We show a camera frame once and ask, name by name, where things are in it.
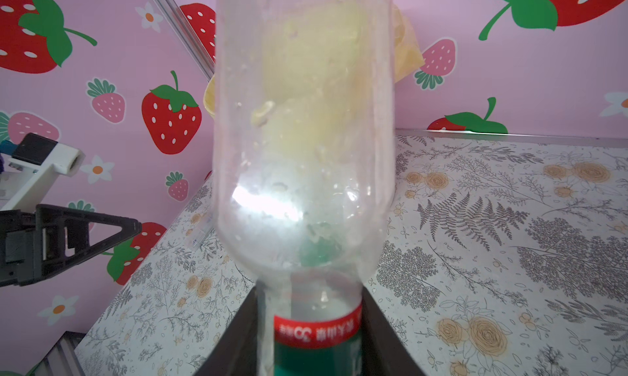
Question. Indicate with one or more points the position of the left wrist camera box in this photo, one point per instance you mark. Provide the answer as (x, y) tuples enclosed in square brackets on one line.
[(31, 168)]

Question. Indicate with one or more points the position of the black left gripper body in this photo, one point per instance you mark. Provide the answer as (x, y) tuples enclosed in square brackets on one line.
[(22, 248)]

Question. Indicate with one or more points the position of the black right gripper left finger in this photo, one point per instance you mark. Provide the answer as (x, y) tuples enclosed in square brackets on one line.
[(236, 353)]

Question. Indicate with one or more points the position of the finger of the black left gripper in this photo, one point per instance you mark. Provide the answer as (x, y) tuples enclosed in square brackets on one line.
[(68, 237)]

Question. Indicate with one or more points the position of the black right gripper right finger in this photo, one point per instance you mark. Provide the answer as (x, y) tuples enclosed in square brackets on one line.
[(383, 353)]

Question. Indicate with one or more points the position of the clear bottle orange flower label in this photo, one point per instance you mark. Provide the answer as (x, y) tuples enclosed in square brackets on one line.
[(304, 168)]

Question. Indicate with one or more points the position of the yellow bin liner bag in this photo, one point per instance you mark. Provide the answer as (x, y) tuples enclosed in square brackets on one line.
[(407, 55)]

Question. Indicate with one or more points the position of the left aluminium corner post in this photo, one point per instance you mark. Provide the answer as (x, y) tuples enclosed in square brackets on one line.
[(180, 24)]

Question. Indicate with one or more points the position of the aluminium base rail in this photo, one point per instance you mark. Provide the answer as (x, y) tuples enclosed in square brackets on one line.
[(61, 360)]

